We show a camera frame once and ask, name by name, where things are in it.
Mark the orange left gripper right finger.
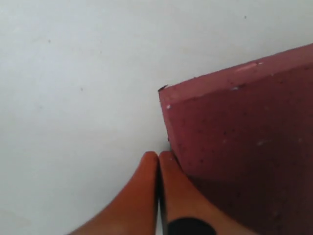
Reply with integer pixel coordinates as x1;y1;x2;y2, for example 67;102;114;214
159;151;256;235

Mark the red brick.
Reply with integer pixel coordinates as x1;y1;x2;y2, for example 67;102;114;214
159;45;313;235

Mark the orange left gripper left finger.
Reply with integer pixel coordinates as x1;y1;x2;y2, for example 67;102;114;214
71;151;158;235

